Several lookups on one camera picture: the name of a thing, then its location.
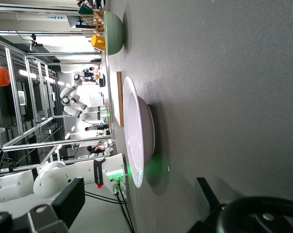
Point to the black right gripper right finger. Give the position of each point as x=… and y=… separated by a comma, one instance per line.
x=205, y=194

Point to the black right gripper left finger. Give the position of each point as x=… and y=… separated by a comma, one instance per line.
x=71, y=201

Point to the white round plate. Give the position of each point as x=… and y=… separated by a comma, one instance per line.
x=136, y=126

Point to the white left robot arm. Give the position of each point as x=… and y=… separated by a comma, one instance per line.
x=20, y=184

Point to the seated person in black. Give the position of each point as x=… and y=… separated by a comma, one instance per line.
x=95, y=148

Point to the person in plaid shirt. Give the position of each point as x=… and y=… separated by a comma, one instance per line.
x=97, y=126

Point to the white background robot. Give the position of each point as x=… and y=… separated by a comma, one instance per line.
x=71, y=94

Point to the wooden cutting board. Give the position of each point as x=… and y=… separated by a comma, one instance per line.
x=120, y=102

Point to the distant standing person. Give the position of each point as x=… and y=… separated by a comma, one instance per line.
x=90, y=72

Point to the yellow cup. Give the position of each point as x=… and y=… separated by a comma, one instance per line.
x=97, y=42

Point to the pale green bowl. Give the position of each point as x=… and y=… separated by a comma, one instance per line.
x=114, y=31

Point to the wooden peg drying rack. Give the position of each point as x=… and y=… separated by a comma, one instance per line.
x=94, y=21

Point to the green container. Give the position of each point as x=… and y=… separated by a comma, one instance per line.
x=85, y=9

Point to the aluminium frame structure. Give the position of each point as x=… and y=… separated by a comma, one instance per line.
x=15, y=97

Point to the black frame-mounted camera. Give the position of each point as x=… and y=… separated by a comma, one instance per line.
x=33, y=43

